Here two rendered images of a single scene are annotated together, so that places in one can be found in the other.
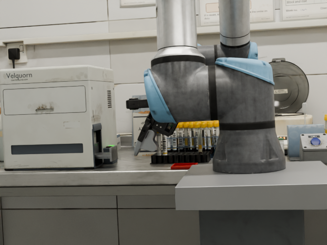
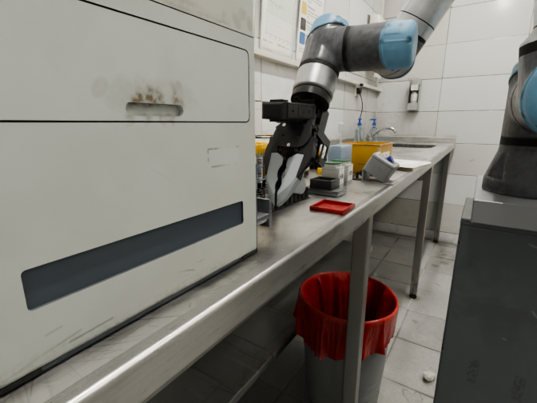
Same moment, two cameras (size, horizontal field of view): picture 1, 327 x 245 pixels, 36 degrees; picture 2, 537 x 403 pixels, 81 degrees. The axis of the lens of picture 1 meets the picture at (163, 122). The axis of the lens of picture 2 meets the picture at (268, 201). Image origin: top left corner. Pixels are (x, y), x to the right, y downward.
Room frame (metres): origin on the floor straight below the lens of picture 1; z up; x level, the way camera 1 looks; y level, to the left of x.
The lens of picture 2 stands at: (1.25, 0.55, 1.04)
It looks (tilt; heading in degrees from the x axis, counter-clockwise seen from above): 14 degrees down; 294
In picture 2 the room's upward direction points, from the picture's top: straight up
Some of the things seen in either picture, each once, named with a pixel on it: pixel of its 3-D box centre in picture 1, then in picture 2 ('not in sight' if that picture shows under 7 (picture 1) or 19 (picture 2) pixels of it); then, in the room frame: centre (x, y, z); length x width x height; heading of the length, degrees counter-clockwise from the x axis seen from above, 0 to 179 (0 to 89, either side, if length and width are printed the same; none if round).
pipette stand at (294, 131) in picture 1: (305, 142); (340, 161); (1.44, -0.41, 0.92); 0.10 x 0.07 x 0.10; 82
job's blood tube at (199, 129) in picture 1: (199, 143); not in sight; (1.50, -0.11, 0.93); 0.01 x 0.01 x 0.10
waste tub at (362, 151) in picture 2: not in sight; (366, 157); (1.39, -0.56, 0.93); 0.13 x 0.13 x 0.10; 78
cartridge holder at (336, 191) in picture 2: not in sight; (324, 185); (1.43, -0.18, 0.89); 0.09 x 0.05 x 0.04; 169
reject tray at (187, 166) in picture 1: (184, 166); (332, 206); (1.38, -0.05, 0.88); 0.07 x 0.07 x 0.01; 81
